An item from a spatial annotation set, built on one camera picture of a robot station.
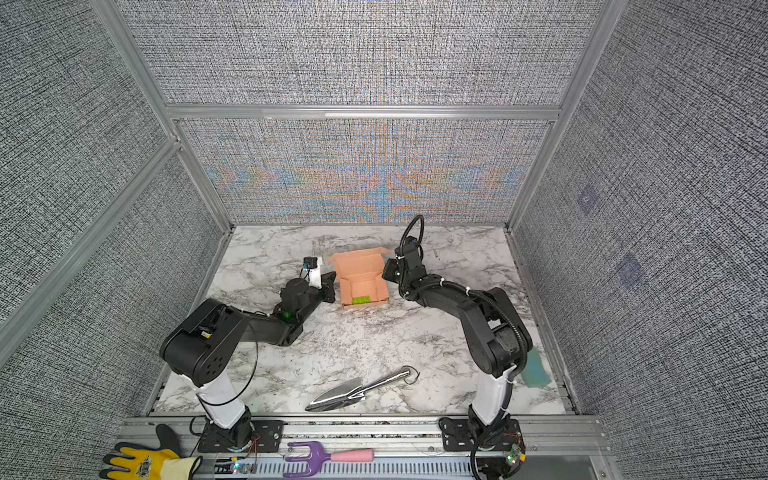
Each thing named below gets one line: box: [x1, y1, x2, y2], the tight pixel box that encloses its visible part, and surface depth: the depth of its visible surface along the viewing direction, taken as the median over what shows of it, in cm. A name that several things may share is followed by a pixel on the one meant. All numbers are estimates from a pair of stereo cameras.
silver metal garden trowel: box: [305, 365, 420, 412], surface depth 81 cm
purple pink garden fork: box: [283, 441, 374, 478], surface depth 72 cm
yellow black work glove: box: [99, 424, 203, 480], surface depth 69 cm
